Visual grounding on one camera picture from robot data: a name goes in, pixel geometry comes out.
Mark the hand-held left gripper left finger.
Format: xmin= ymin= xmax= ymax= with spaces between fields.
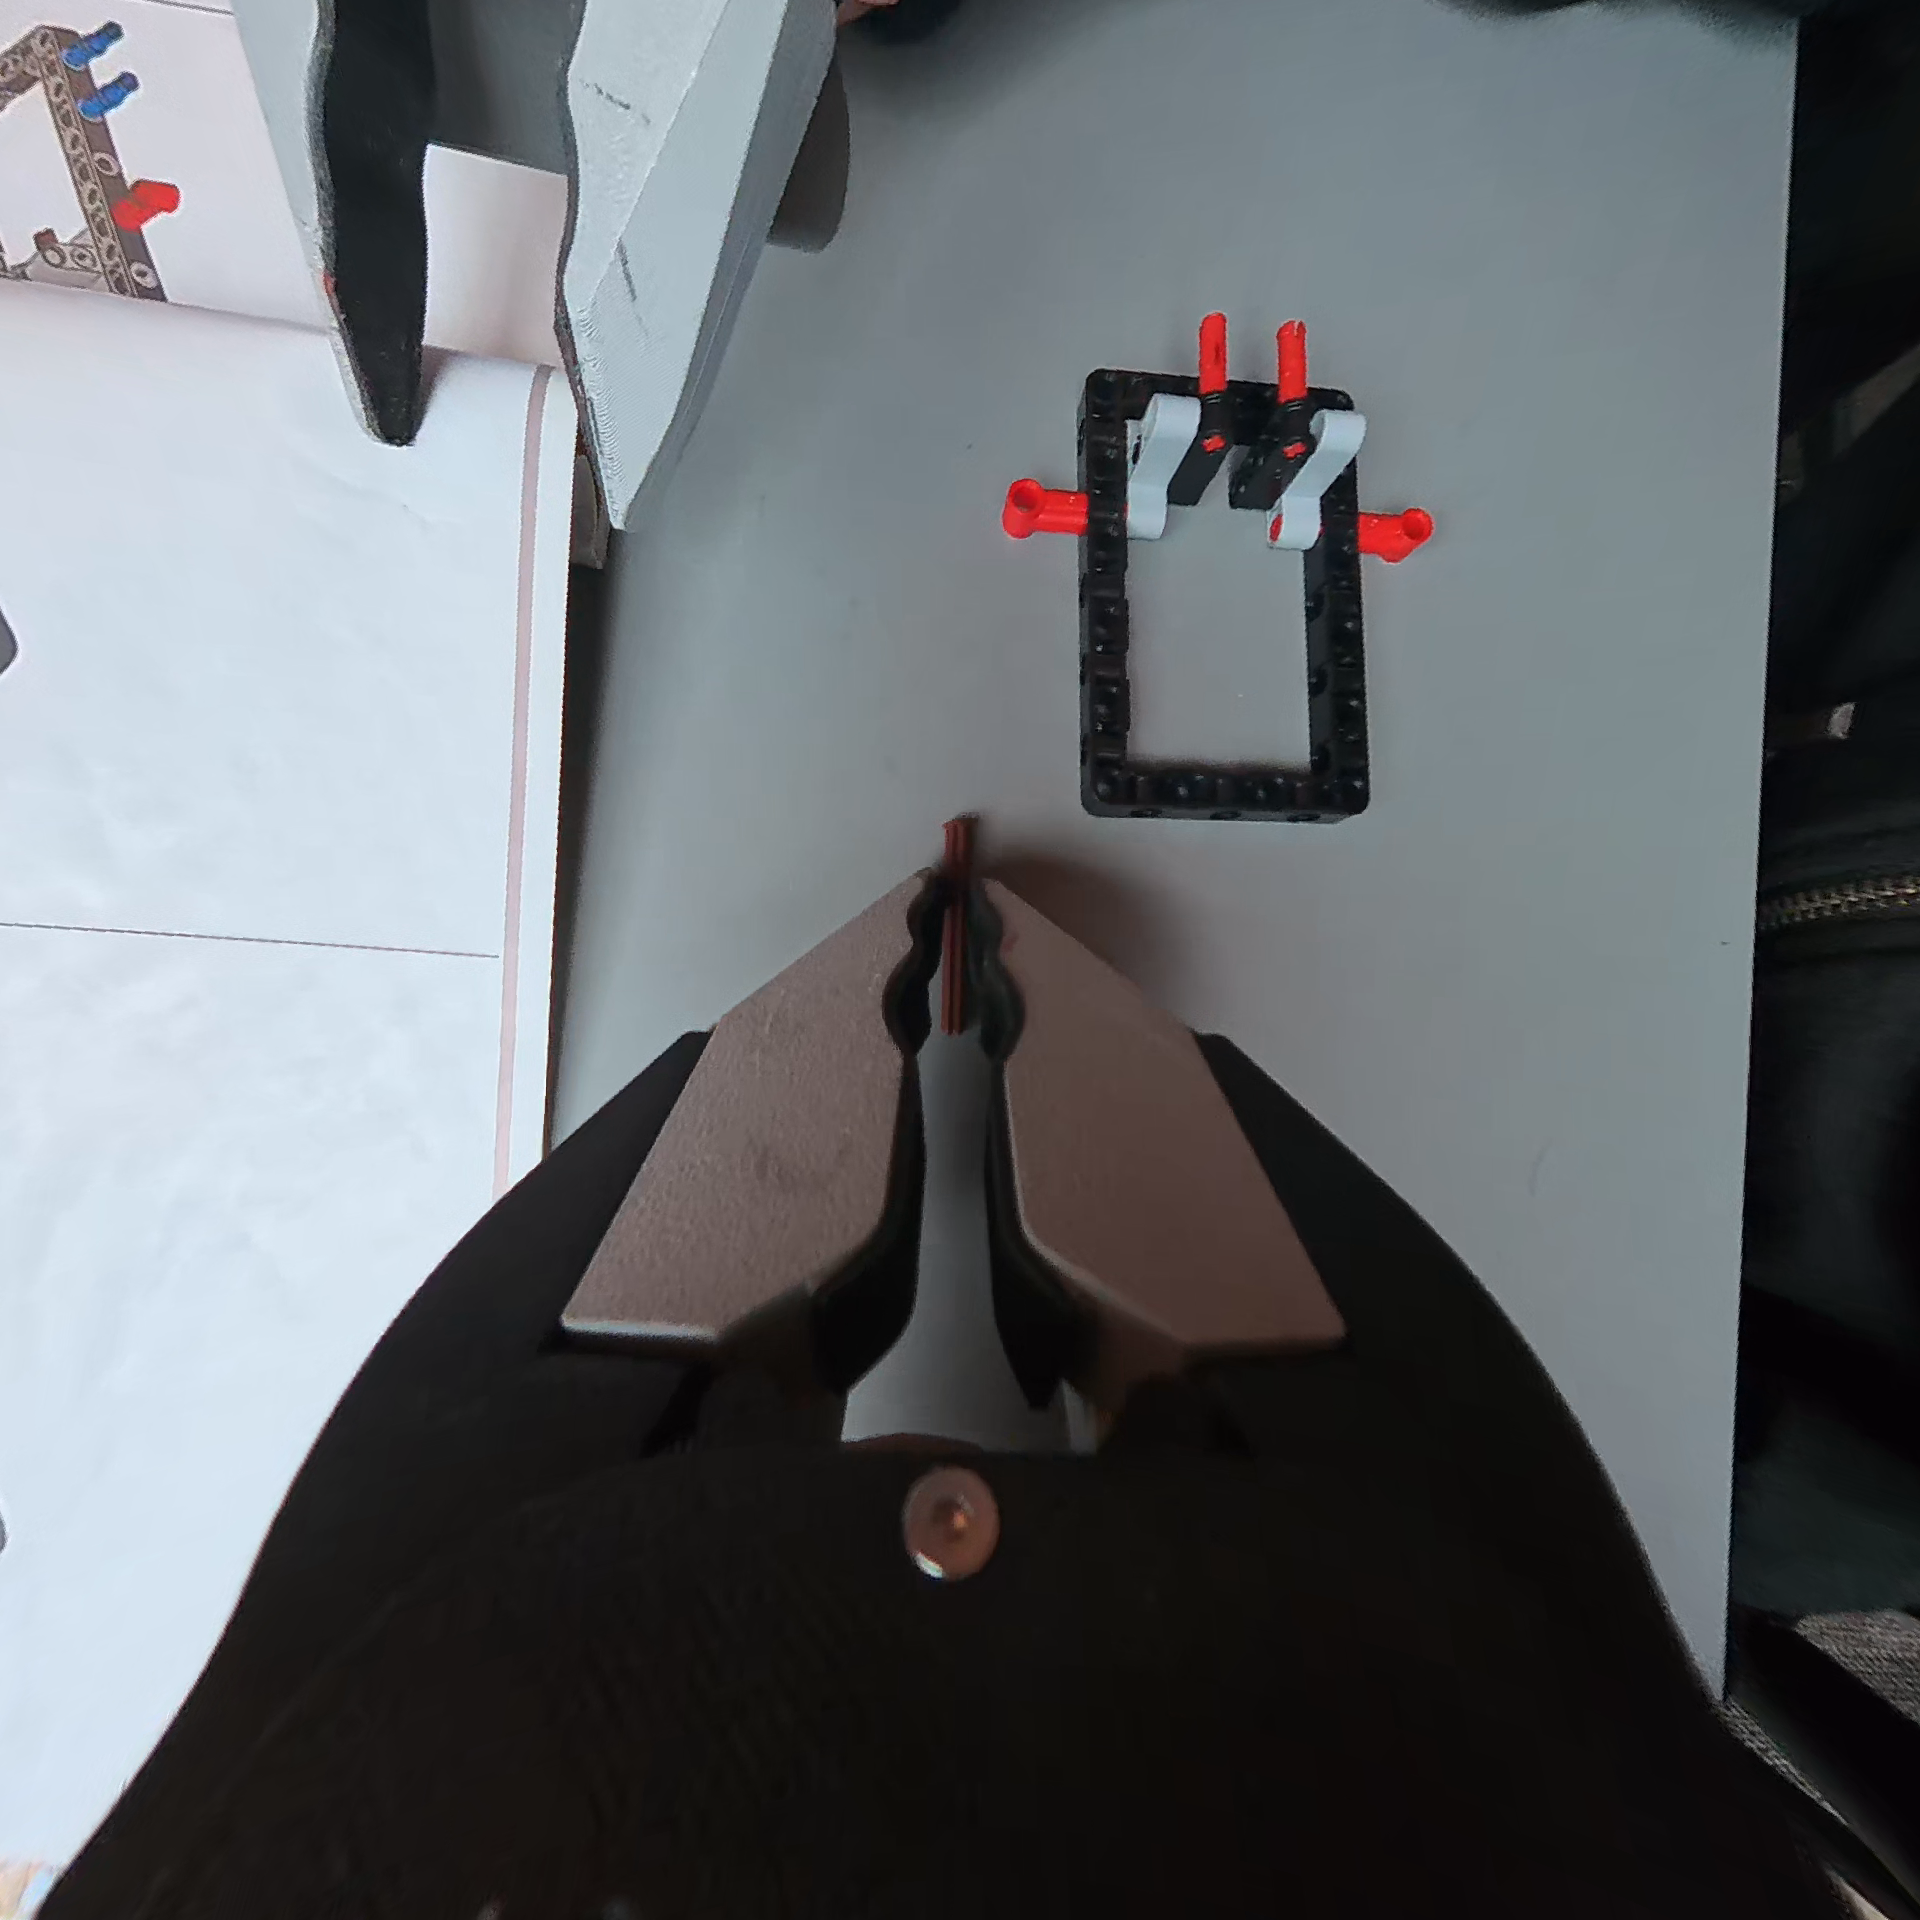
xmin=561 ymin=870 xmax=944 ymax=1395

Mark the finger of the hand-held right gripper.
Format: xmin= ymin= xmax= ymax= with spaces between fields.
xmin=552 ymin=0 xmax=845 ymax=534
xmin=228 ymin=0 xmax=442 ymax=447

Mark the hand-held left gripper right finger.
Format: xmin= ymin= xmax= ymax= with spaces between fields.
xmin=968 ymin=872 xmax=1349 ymax=1407

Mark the dark brown lego axle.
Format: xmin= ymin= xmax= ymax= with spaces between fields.
xmin=938 ymin=815 xmax=980 ymax=1038

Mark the black lego frame assembly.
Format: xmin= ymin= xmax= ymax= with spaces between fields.
xmin=1002 ymin=311 xmax=1435 ymax=826

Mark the lego instruction booklet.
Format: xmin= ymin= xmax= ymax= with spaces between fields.
xmin=0 ymin=0 xmax=608 ymax=1869

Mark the black backpack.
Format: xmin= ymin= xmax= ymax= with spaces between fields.
xmin=1733 ymin=300 xmax=1920 ymax=1653

